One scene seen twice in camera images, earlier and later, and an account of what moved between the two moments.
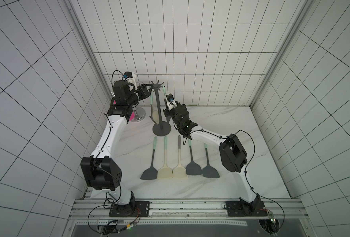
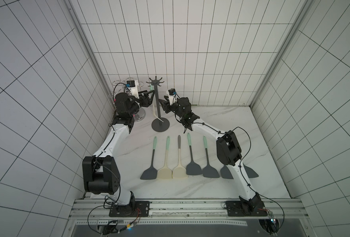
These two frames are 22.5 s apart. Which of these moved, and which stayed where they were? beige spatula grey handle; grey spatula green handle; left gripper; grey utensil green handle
Moved: left gripper
Stayed: grey spatula green handle; beige spatula grey handle; grey utensil green handle
